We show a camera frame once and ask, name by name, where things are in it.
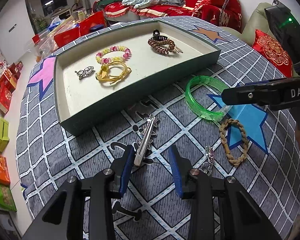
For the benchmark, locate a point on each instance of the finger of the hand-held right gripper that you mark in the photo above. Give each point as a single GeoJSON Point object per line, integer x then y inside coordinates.
{"type": "Point", "coordinates": [250, 95]}

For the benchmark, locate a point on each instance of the silver star hair clip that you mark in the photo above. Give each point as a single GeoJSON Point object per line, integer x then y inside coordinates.
{"type": "Point", "coordinates": [146, 140]}

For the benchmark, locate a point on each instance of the green translucent bangle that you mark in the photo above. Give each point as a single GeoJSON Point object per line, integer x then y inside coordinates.
{"type": "Point", "coordinates": [191, 100]}

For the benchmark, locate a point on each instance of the small red sign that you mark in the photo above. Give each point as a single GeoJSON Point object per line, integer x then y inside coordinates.
{"type": "Point", "coordinates": [35, 38]}

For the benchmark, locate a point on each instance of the pink crystal hair clip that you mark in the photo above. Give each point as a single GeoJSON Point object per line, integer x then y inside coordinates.
{"type": "Point", "coordinates": [210, 155]}

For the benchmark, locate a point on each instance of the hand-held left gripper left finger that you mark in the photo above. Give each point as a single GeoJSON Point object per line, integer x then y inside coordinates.
{"type": "Point", "coordinates": [126, 172]}

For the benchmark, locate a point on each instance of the large red gift box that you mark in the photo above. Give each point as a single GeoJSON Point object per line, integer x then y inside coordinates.
{"type": "Point", "coordinates": [75, 32]}

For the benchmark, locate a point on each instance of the red printed sofa cover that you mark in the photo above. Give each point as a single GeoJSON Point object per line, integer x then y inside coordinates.
{"type": "Point", "coordinates": [205, 0]}

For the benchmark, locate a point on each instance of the silver charm brooch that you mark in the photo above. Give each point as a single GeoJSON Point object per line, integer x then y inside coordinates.
{"type": "Point", "coordinates": [83, 72]}

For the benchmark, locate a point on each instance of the grey checked star tablecloth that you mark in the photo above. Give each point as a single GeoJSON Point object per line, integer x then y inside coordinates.
{"type": "Point", "coordinates": [65, 155]}

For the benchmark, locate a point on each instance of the green shallow tray box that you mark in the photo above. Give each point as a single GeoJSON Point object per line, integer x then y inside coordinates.
{"type": "Point", "coordinates": [140, 80]}

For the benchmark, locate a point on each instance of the pale green armchair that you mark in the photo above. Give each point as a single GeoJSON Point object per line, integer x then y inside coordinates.
{"type": "Point", "coordinates": [257, 15]}

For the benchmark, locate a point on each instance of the dark blue jar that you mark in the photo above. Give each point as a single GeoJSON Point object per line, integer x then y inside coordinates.
{"type": "Point", "coordinates": [95, 28]}

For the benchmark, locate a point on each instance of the green gift bag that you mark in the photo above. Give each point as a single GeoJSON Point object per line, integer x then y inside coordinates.
{"type": "Point", "coordinates": [2, 197]}

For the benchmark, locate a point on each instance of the dark green clothes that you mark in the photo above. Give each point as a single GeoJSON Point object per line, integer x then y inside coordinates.
{"type": "Point", "coordinates": [107, 1]}

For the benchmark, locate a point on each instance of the clear plastic box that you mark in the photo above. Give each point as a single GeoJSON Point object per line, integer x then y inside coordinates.
{"type": "Point", "coordinates": [43, 45]}

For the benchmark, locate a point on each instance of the pile of red gift boxes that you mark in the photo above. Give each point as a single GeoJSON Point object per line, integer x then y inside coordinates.
{"type": "Point", "coordinates": [7, 90]}

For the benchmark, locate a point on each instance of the black hair claw clip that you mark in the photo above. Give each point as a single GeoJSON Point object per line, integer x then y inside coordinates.
{"type": "Point", "coordinates": [160, 38]}

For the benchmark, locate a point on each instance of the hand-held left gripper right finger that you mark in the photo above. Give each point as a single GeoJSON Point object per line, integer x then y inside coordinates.
{"type": "Point", "coordinates": [177, 172]}

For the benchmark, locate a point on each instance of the gold hair pins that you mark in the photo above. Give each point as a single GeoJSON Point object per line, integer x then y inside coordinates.
{"type": "Point", "coordinates": [178, 50]}

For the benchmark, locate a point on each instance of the red embroidered cushion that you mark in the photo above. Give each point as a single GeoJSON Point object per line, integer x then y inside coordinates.
{"type": "Point", "coordinates": [272, 50]}

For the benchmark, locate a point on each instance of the black metal tripod pole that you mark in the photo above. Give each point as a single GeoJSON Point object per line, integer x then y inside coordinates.
{"type": "Point", "coordinates": [226, 2]}

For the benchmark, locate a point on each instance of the yellow green crate box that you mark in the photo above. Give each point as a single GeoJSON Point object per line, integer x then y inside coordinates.
{"type": "Point", "coordinates": [1, 133]}

